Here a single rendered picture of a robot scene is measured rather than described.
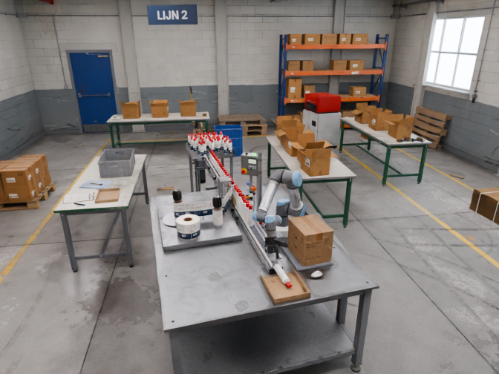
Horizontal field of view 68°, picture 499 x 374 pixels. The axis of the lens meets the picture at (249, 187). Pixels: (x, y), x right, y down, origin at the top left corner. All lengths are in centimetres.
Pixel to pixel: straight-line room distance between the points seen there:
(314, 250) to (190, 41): 848
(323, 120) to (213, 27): 400
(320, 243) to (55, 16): 948
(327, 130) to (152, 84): 491
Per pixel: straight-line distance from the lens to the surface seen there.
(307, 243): 282
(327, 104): 865
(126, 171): 502
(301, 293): 269
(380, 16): 1184
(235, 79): 1078
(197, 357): 313
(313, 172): 489
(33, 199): 664
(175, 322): 250
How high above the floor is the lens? 248
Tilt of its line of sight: 22 degrees down
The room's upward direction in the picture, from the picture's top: straight up
